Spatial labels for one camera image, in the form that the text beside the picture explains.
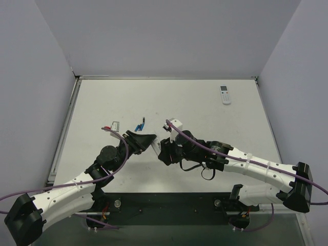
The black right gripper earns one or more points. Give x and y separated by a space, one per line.
164 152

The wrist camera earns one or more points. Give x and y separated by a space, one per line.
115 126
174 126

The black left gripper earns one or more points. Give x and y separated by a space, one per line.
133 143

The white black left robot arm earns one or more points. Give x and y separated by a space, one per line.
30 216

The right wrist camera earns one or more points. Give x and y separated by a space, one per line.
174 126

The small white remote control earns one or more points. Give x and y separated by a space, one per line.
225 96

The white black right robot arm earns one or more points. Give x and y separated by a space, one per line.
288 185

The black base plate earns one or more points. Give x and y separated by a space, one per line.
168 209

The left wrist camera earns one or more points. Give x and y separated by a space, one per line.
115 126

